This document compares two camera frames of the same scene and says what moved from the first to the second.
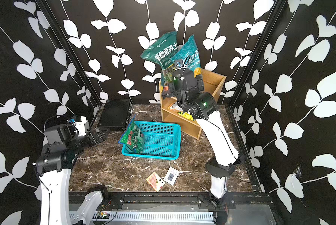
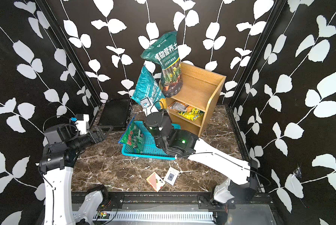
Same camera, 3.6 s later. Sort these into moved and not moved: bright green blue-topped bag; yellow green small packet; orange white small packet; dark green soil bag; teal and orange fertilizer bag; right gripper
Moved: teal and orange fertilizer bag; right gripper
Not moved: yellow green small packet; orange white small packet; bright green blue-topped bag; dark green soil bag
